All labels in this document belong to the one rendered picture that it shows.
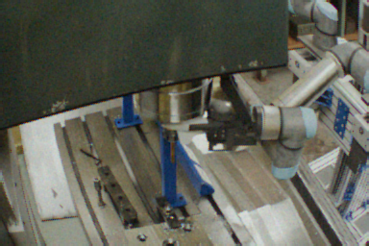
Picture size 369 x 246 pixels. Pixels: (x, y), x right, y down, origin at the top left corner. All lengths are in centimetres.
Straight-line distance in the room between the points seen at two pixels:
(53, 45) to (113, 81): 16
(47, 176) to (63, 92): 123
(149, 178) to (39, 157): 59
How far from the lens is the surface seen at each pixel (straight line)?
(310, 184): 191
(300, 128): 115
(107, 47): 84
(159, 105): 102
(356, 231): 257
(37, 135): 216
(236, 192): 193
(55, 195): 204
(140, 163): 181
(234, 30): 91
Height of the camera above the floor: 211
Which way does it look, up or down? 38 degrees down
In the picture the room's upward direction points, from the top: 1 degrees clockwise
